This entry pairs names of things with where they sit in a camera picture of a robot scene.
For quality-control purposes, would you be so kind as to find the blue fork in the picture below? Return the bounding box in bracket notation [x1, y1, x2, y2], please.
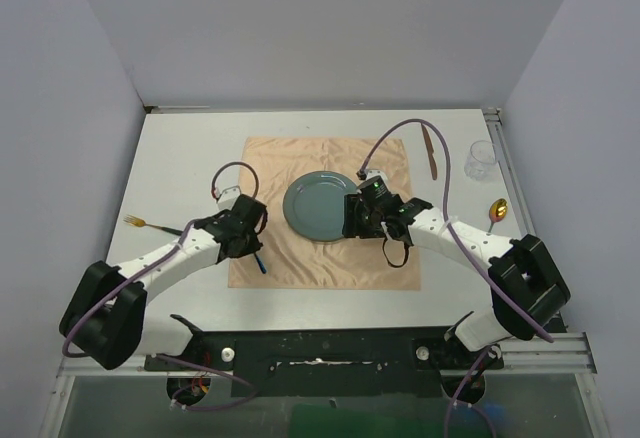
[254, 253, 267, 274]

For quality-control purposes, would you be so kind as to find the peach satin cloth napkin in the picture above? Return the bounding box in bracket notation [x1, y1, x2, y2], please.
[228, 136, 421, 291]

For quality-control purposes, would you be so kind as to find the teal round plate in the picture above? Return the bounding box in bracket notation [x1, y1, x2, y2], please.
[282, 171, 357, 242]

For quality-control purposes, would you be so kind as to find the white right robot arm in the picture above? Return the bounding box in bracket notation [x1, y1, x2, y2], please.
[343, 177, 571, 367]

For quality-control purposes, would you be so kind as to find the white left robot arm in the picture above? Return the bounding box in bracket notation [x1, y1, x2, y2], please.
[59, 194, 268, 370]

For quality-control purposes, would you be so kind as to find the copper table knife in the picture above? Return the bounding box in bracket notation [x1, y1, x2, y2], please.
[421, 125, 438, 181]

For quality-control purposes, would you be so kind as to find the gold fork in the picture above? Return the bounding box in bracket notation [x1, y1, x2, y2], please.
[123, 215, 182, 236]

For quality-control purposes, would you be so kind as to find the clear drinking glass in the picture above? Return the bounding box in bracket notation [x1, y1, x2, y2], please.
[464, 140, 498, 182]

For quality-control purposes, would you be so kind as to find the iridescent gold spoon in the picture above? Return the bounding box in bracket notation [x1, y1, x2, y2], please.
[487, 198, 509, 233]

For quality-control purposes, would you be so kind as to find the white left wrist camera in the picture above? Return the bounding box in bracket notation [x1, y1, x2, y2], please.
[214, 186, 242, 210]

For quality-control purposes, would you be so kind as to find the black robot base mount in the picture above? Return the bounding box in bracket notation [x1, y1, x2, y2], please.
[144, 327, 478, 398]

